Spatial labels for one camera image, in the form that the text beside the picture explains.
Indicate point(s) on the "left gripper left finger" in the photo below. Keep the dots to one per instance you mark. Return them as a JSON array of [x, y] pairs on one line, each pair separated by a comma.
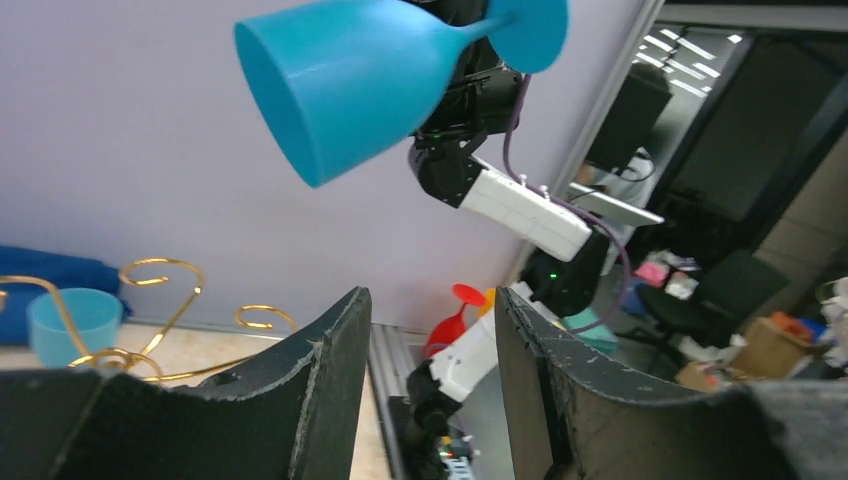
[[290, 412]]

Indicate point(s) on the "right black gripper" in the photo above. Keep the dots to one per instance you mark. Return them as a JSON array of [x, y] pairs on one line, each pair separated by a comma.
[[480, 97]]

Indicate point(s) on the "red plastic wine glass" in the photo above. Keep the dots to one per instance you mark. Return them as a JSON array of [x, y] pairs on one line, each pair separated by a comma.
[[452, 327]]

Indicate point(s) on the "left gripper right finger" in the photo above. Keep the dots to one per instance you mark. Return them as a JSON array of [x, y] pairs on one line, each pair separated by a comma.
[[575, 413]]

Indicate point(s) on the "black office chair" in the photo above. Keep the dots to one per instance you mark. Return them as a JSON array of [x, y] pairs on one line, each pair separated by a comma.
[[723, 299]]

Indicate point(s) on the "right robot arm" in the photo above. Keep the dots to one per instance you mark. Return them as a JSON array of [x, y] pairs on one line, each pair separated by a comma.
[[503, 218]]

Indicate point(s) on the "gold wire glass rack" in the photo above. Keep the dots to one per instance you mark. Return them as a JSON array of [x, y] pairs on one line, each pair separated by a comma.
[[110, 356]]

